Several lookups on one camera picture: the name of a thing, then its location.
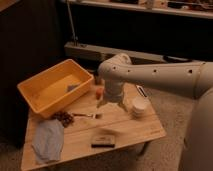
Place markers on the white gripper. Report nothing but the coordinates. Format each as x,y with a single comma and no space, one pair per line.
113,92

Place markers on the dark chalkboard eraser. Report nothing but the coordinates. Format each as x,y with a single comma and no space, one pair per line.
103,141

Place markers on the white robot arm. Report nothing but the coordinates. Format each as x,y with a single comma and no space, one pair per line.
192,79

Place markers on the orange round fruit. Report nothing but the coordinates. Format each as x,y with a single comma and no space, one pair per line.
99,93

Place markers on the wooden table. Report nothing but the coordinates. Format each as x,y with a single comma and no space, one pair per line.
77,137

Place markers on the small grey item in bin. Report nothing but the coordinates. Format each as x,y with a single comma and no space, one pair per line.
71,87

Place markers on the grey low shelf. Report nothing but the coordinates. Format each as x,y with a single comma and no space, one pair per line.
91,56

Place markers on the yellow plastic bin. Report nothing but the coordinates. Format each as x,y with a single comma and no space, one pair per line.
46,92

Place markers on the metal stand pole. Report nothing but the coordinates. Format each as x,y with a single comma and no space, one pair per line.
74,37

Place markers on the grey folded cloth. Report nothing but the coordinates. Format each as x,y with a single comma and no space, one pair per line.
48,141

